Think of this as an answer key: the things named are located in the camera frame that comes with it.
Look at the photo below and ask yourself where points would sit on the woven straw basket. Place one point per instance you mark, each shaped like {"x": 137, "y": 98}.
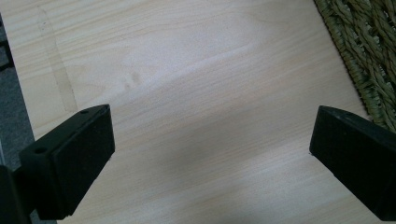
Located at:
{"x": 364, "y": 40}

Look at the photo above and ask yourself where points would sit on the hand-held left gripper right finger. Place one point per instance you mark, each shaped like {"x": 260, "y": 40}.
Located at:
{"x": 358, "y": 158}

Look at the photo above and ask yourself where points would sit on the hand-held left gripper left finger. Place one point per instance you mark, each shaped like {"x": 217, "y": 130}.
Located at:
{"x": 71, "y": 165}

